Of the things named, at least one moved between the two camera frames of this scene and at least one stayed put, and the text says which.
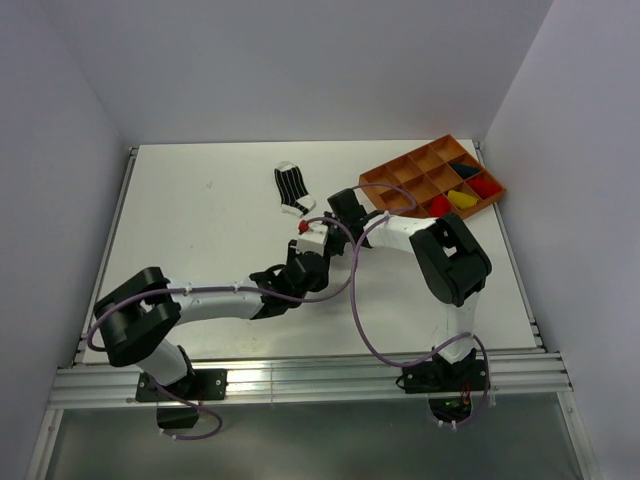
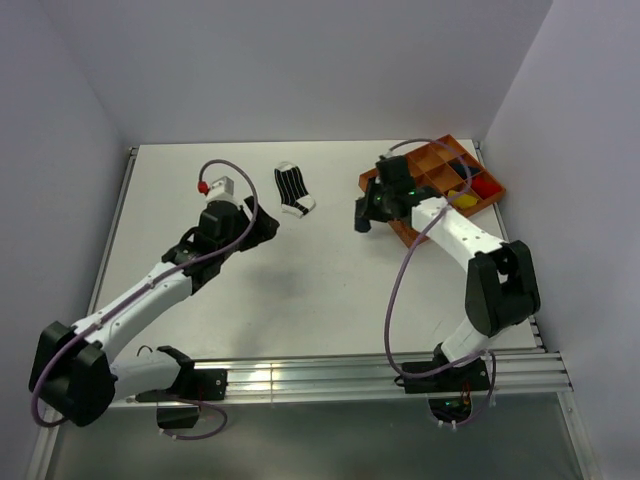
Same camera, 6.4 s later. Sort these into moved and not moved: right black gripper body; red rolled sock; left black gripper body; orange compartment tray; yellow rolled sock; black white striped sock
Moved: right black gripper body; left black gripper body
Not moved: red rolled sock; orange compartment tray; yellow rolled sock; black white striped sock
